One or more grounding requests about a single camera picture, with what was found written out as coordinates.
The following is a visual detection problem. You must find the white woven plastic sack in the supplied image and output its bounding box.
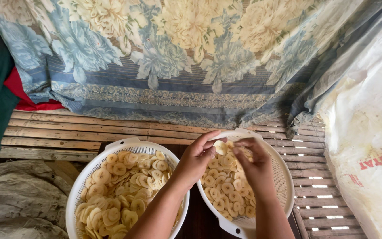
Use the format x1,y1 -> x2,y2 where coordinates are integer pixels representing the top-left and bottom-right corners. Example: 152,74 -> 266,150
318,9 -> 382,239

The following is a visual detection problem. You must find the single pale banana slice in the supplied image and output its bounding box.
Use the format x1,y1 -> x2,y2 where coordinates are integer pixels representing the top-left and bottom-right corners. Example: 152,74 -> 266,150
213,140 -> 228,156

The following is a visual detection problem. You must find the large white plastic colander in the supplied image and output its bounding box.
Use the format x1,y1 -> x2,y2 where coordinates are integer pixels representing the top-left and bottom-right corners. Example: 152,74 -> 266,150
66,137 -> 190,239

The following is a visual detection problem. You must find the dirty grey sack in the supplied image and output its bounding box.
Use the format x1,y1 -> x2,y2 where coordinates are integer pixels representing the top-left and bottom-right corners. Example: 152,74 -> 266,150
0,160 -> 73,239

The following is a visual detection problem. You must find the person's right hand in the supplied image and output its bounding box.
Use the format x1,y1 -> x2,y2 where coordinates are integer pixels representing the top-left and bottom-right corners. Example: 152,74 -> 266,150
232,137 -> 278,200

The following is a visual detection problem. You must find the person's left hand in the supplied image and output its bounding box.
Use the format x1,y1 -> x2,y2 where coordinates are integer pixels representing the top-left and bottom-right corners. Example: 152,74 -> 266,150
170,130 -> 227,192

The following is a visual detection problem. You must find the big heap of banana chips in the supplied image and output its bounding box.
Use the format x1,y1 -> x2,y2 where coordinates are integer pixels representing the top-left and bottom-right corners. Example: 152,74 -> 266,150
74,151 -> 182,239

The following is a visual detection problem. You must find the bamboo slat platform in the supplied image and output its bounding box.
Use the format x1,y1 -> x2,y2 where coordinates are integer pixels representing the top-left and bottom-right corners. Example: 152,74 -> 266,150
0,110 -> 368,239

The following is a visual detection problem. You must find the small white plastic colander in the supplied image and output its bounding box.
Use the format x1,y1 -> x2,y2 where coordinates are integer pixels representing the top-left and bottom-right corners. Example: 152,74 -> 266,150
196,128 -> 295,239

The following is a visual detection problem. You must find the small heap of banana chips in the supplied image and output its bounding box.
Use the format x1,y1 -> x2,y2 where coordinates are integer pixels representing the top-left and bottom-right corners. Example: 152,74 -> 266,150
200,141 -> 256,222

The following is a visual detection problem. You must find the blue cream floral cloth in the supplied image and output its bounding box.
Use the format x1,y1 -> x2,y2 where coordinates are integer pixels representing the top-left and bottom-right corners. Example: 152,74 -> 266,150
0,0 -> 382,139

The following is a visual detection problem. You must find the red cloth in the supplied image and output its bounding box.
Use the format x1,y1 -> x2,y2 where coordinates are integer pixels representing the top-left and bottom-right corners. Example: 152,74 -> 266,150
0,2 -> 65,112

